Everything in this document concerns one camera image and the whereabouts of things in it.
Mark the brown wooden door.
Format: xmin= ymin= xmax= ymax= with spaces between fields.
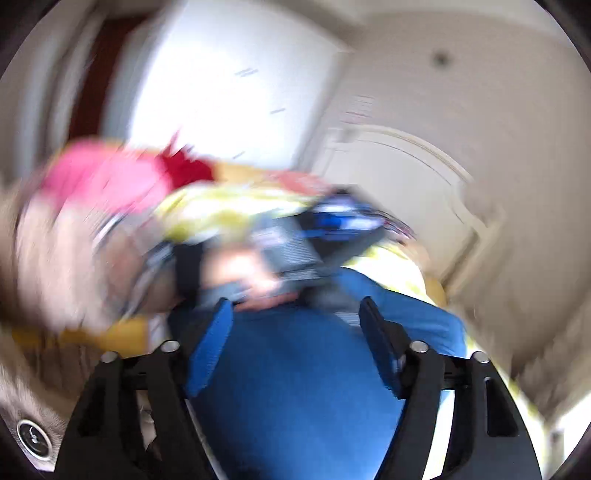
xmin=68 ymin=18 xmax=123 ymax=141

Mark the pink cloth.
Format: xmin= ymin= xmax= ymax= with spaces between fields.
xmin=41 ymin=141 xmax=185 ymax=214

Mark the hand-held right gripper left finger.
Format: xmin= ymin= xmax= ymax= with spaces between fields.
xmin=62 ymin=298 xmax=234 ymax=480

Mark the white bed headboard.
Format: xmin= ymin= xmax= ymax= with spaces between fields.
xmin=318 ymin=124 xmax=502 ymax=298

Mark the person's left hand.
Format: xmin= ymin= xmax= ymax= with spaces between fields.
xmin=203 ymin=249 xmax=298 ymax=311

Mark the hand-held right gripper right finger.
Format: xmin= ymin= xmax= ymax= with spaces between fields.
xmin=358 ymin=296 xmax=543 ymax=480

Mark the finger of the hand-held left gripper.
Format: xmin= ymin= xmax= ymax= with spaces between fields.
xmin=300 ymin=185 xmax=389 ymax=261

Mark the red cloth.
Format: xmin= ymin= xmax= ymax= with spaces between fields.
xmin=157 ymin=133 xmax=223 ymax=188

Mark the yellow checked bed sheet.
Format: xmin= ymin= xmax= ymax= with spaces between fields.
xmin=9 ymin=180 xmax=451 ymax=358

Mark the blue puffer jacket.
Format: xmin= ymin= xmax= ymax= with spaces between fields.
xmin=168 ymin=268 xmax=467 ymax=480

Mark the person's beige buttoned coat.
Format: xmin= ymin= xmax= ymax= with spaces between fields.
xmin=0 ymin=332 xmax=77 ymax=472

